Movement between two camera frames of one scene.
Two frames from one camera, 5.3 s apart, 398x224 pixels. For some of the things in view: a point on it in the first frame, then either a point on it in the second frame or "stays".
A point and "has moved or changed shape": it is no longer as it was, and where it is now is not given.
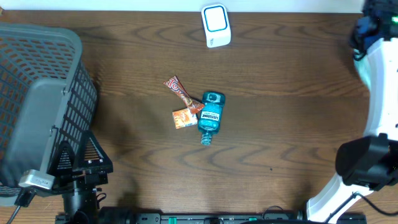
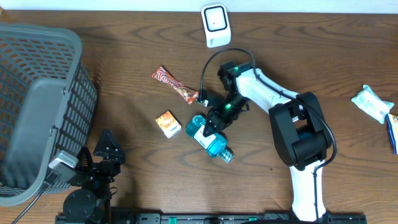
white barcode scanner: (216, 24) stays
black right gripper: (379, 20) to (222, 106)
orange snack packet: (184, 117) to (169, 124)
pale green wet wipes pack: (364, 71) to (372, 104)
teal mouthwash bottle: (209, 115) has moved or changed shape
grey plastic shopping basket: (48, 96) stays
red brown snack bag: (194, 106) has moved or changed shape
